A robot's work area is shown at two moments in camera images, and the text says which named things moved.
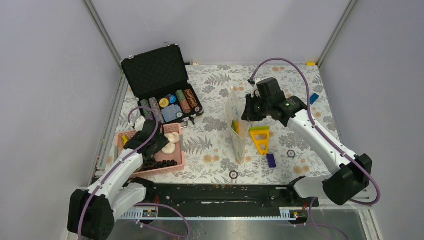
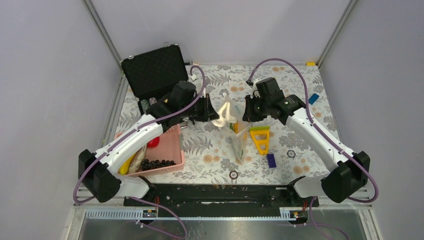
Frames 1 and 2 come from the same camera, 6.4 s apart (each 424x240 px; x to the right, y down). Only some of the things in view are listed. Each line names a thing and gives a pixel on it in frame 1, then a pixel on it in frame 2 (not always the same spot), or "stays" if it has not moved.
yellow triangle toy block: [261, 130] stays
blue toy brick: [313, 98] stays
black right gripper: [248, 114] stays
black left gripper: [163, 141] → [209, 113]
